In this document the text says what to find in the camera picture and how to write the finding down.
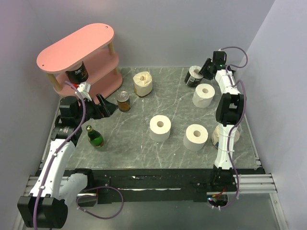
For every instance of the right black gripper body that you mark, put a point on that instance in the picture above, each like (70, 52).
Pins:
(208, 76)

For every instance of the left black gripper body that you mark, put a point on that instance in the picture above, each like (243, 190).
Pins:
(92, 111)

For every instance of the black paper roll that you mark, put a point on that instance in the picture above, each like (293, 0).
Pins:
(78, 74)

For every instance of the white paper roll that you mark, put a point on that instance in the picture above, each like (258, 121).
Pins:
(203, 95)
(195, 137)
(160, 126)

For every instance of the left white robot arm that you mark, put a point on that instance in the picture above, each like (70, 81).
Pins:
(57, 153)

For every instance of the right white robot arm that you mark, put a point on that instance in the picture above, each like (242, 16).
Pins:
(229, 114)

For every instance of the pink three-tier shelf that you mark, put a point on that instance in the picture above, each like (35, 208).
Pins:
(92, 46)

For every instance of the food tin can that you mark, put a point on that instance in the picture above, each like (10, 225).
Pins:
(123, 100)

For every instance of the green glass bottle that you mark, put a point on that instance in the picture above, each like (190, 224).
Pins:
(94, 137)

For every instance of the beige wrapped paper roll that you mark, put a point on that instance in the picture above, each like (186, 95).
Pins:
(143, 83)

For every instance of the printed wrapped paper roll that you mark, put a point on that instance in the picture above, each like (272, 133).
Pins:
(215, 137)

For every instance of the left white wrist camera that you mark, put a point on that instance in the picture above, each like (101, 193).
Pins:
(82, 90)

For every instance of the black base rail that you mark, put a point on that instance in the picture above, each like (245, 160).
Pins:
(142, 185)

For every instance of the aluminium frame rail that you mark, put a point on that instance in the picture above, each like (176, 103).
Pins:
(253, 181)

